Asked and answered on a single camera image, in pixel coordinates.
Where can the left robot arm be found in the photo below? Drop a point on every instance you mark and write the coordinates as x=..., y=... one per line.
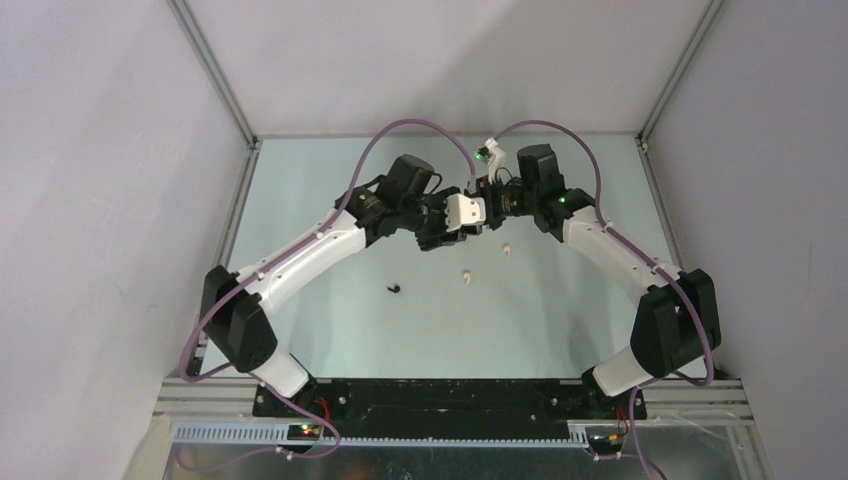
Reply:
x=237, y=306

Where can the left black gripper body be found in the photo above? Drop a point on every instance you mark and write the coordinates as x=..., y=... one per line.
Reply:
x=428, y=220

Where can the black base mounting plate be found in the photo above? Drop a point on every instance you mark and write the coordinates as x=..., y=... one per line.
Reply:
x=460, y=409

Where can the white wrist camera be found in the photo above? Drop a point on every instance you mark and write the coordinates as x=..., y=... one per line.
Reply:
x=463, y=211
x=492, y=156

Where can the aluminium frame rail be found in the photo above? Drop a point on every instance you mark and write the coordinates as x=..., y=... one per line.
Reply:
x=241, y=410

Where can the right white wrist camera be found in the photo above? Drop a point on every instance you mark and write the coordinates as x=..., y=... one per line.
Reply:
x=492, y=156

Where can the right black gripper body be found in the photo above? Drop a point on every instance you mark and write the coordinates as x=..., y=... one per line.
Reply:
x=502, y=201

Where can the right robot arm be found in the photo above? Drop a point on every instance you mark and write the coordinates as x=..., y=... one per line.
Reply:
x=676, y=311

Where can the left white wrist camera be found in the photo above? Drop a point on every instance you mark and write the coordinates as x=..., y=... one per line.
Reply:
x=463, y=211

